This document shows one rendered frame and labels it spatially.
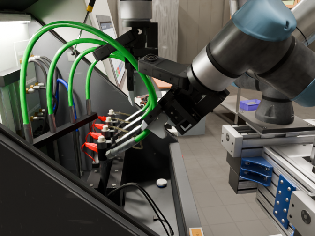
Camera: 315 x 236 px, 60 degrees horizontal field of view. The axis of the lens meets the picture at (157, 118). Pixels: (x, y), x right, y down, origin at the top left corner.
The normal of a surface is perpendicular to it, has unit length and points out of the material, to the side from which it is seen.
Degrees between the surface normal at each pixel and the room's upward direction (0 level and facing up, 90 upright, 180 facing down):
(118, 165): 0
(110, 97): 90
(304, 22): 73
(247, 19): 79
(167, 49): 90
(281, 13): 45
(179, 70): 18
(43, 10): 90
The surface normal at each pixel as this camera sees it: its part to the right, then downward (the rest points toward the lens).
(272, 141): 0.15, 0.33
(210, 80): -0.33, 0.66
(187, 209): 0.00, -0.94
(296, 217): -0.99, 0.05
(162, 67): 0.04, -0.79
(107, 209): 0.68, -0.70
